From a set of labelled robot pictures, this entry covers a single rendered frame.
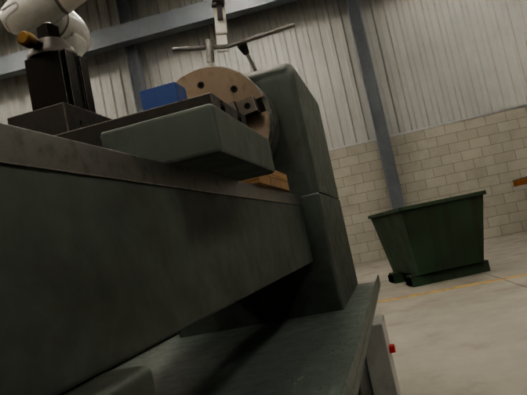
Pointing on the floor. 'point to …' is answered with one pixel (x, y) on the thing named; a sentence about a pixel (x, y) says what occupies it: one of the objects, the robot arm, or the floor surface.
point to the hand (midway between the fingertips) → (221, 39)
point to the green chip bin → (434, 240)
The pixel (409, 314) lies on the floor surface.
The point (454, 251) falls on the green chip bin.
